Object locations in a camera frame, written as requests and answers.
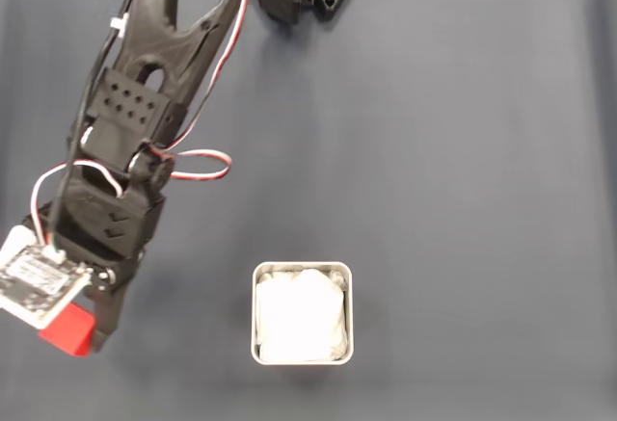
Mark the white crumpled tissue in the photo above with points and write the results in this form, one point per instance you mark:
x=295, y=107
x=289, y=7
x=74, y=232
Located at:
x=301, y=315

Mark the white camera circuit board module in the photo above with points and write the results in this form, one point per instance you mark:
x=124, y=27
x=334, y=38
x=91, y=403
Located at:
x=34, y=276

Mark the white square metal box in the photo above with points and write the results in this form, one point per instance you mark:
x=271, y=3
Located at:
x=254, y=315

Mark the red cube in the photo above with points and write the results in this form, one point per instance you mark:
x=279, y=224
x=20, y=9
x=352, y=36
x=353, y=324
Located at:
x=67, y=329

